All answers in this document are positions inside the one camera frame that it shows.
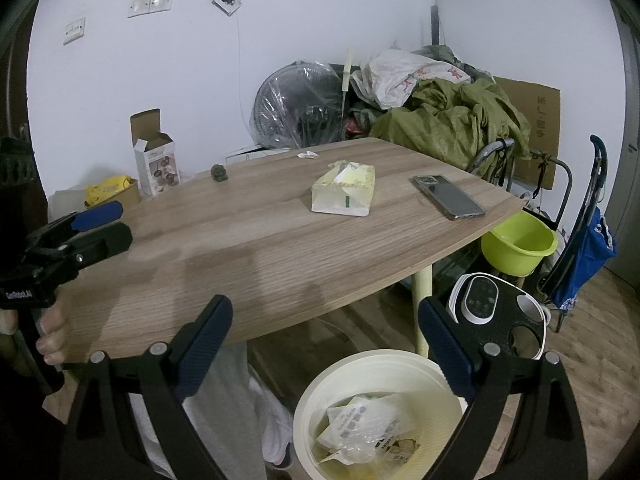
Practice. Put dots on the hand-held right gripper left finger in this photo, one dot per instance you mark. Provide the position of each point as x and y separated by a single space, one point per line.
205 345

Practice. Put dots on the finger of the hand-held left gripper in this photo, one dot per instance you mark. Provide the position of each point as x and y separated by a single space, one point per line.
105 242
100 214

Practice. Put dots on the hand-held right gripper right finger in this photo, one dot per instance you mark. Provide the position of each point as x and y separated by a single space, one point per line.
445 350

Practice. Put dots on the cream round trash bin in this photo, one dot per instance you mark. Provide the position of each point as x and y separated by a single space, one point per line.
380 370

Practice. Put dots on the white plastic mailer bag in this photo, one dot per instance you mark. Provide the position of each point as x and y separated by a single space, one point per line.
365 417

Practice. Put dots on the person's left hand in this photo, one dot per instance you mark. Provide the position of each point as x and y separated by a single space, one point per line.
52 335

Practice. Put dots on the yellow packet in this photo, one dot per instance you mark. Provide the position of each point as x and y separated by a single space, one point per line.
107 187

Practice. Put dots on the translucent plastic container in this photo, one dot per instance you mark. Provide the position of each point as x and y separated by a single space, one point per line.
65 200

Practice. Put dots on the yellow object in brown box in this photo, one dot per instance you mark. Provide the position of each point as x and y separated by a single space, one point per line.
132 194

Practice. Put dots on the cream table leg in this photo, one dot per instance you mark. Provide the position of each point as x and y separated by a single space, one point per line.
422 310

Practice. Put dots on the white electric heater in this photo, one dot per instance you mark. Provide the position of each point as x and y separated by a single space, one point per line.
480 300

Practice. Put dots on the open white carton box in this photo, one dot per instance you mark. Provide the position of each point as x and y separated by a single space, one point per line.
155 170

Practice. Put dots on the person's grey trousers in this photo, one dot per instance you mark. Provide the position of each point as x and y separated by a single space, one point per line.
235 410

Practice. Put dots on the lime green basin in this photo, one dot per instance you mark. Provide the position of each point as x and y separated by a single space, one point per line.
510 255

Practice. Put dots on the small green figurine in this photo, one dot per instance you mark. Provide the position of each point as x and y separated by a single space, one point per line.
219 173

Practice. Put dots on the smartphone in clear case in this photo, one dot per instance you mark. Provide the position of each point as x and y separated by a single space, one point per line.
450 197

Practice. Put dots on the blue shopping trolley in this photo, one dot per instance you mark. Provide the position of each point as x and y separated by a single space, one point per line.
582 255

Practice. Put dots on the tissue pack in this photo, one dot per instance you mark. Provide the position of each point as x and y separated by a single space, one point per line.
340 195

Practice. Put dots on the metal folding chair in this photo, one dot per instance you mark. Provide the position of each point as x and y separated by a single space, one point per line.
570 185

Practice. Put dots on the plastic-wrapped electric fan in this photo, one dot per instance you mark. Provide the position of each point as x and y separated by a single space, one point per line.
285 105

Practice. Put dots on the small white paper scrap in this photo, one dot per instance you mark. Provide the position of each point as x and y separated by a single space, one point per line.
307 155

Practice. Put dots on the olive green cloth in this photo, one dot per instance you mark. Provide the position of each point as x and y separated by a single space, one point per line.
450 115

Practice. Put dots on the red cloth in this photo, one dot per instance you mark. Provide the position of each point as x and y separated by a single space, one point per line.
353 126

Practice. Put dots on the brown cardboard sheet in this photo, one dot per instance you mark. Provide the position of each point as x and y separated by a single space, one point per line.
535 110

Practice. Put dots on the grey door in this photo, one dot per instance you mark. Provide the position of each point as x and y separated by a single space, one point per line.
631 160

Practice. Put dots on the white plastic shopping bag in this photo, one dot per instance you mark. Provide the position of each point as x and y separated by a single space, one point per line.
390 77

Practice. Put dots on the cream stick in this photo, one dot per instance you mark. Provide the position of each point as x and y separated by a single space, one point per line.
348 75

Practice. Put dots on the camouflage cloth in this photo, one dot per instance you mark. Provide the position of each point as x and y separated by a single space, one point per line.
440 52

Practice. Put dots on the black pole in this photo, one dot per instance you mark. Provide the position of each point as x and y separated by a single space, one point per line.
436 25

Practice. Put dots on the single white wall socket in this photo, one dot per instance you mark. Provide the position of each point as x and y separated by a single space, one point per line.
74 31

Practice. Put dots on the double white wall socket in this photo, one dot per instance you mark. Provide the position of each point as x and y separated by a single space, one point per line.
150 5

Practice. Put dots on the broken wall socket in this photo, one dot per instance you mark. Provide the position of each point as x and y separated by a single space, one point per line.
227 0

